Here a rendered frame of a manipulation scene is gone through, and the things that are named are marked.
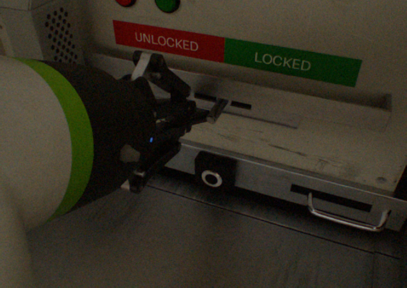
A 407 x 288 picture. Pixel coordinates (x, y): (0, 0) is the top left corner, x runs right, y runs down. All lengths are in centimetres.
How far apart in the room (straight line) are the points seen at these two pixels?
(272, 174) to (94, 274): 28
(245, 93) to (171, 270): 25
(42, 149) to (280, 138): 40
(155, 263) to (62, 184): 36
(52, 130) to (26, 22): 31
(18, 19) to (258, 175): 37
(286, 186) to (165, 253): 20
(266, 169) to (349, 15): 24
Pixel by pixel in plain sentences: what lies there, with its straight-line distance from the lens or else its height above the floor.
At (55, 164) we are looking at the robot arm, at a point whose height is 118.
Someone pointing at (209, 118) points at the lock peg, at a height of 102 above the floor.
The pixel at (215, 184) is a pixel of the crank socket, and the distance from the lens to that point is 56.
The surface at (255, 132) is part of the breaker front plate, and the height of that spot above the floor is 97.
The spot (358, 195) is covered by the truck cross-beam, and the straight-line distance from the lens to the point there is 55.
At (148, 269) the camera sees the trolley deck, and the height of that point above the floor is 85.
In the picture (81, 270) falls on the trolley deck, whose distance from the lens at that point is 54.
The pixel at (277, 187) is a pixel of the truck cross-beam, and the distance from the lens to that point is 56.
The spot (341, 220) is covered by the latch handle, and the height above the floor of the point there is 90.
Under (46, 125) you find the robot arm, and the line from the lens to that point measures 17.
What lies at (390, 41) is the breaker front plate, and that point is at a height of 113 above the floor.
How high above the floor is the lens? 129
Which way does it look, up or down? 38 degrees down
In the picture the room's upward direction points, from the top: straight up
